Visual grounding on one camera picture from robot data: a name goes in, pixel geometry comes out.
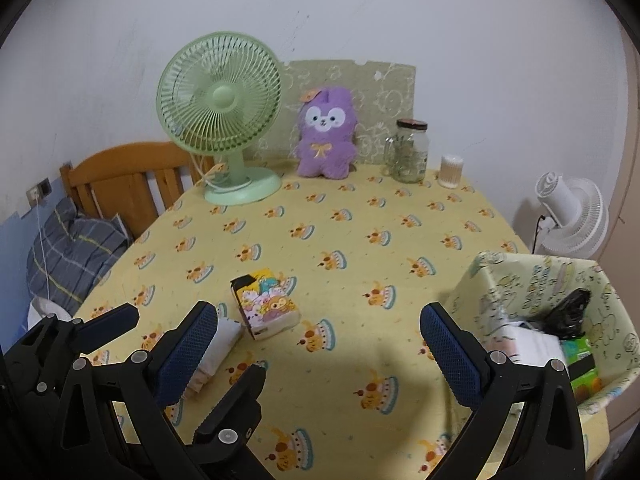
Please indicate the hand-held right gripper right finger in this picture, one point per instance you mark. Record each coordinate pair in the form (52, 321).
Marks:
(450, 355)

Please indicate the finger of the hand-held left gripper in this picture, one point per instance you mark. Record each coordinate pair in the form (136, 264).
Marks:
(235, 405)
(112, 322)

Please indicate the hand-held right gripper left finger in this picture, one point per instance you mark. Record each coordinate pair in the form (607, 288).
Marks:
(182, 355)

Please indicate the clear plastic packet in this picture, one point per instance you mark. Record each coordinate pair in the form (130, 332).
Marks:
(535, 345)

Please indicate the cartoon print storage box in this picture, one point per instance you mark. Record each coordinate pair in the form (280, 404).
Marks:
(505, 280)

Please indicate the cartoon print tissue pack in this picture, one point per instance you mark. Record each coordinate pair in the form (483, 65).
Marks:
(265, 305)

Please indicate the black plastic bag roll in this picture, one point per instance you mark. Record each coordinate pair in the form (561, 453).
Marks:
(570, 310)

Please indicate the green tissue pack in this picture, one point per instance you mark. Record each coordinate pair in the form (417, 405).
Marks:
(585, 355)

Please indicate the white bedding cloth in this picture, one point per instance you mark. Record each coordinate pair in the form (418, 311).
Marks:
(47, 312)

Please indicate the grey plaid pillow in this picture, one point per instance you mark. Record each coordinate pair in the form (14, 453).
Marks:
(75, 250)

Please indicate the yellow printed tablecloth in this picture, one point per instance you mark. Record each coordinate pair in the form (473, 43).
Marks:
(350, 240)

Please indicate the cotton swab container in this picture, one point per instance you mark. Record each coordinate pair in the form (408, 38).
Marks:
(450, 172)

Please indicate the white standing fan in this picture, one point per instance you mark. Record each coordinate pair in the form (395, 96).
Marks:
(580, 220)

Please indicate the glass jar with dark lid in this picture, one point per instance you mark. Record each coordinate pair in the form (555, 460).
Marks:
(410, 160)

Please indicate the purple plush toy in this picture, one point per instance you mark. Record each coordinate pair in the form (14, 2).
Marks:
(325, 155)

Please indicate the green desk fan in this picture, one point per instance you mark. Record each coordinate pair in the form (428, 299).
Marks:
(220, 97)

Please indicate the beige patterned board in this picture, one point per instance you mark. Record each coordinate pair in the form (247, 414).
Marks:
(390, 85)

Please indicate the wall socket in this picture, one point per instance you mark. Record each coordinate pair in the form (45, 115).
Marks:
(39, 192)

